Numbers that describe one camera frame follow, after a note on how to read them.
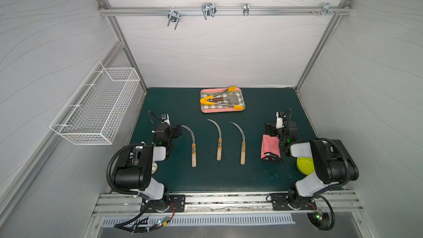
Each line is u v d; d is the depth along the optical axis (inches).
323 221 27.8
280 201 29.0
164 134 28.2
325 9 30.1
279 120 33.4
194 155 34.4
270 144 34.9
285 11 58.9
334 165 17.6
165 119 31.8
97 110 27.2
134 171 17.7
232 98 45.1
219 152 34.8
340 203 29.5
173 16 31.4
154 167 32.2
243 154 34.5
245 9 30.8
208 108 42.7
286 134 29.0
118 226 23.9
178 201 28.9
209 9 30.1
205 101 43.5
